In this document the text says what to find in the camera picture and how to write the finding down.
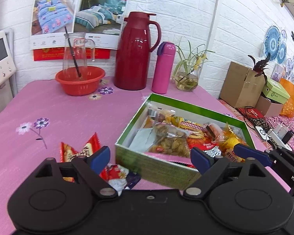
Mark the white silver snack bag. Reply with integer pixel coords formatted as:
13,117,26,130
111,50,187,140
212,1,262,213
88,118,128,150
129,128,156,153

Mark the red white snack packet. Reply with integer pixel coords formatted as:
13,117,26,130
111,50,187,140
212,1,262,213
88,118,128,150
107,164,141,196

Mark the white power strip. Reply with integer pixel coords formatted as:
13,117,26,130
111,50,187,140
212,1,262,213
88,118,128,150
254,126,294,151

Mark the yellow snack bag in box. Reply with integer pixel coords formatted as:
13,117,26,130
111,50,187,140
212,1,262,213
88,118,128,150
219,123,246,163

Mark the red envelope box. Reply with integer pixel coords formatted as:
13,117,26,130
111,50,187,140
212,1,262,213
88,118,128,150
237,106,264,119

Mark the small brown box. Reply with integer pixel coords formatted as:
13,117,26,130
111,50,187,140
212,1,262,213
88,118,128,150
255,96,283,117

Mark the plaid cushion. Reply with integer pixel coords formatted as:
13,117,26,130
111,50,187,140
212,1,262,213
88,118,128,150
218,99,243,119

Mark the crispy snack clear bag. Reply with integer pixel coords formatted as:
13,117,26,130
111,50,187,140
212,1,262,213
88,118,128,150
148,123,190,158

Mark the orange gift bag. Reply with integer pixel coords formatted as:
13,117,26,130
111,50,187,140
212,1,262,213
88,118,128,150
280,78,294,118

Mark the green white cardboard box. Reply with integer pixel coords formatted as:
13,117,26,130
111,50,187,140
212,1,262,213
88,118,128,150
115,94,254,190

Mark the green shoe box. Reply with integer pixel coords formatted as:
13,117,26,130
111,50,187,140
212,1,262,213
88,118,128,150
262,78,290,104

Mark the brown cardboard box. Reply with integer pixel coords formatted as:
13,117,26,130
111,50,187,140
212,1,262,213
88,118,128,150
219,61,265,108

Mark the pink floral tablecloth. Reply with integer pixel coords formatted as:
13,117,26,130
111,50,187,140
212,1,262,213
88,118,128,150
0,76,291,235

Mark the red plastic basket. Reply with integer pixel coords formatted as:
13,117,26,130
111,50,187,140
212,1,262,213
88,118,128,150
55,66,105,96

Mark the dark red leafed plant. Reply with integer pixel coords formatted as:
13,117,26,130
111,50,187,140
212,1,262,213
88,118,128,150
248,53,271,83

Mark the black stirring stick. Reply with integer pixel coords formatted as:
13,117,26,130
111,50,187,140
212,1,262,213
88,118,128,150
64,26,82,78

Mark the plant in glass vase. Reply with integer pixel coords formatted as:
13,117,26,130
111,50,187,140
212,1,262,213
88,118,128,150
171,38,214,92

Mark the red thermos jug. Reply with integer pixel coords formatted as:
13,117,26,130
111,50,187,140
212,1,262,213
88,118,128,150
114,12,161,91

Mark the glass pitcher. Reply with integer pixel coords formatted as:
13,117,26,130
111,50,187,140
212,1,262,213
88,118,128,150
63,32,95,70

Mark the pink thermos bottle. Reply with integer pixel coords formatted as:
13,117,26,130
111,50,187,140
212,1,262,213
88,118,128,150
151,41,176,94

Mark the blue paper fan decoration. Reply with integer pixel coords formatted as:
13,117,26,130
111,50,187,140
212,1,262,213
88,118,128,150
262,25,287,64

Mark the white monitor device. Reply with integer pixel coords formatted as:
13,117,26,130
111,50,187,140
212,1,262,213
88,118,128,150
0,30,16,86

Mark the red fu calendar poster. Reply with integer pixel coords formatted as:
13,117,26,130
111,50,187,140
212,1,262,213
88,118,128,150
30,0,128,61

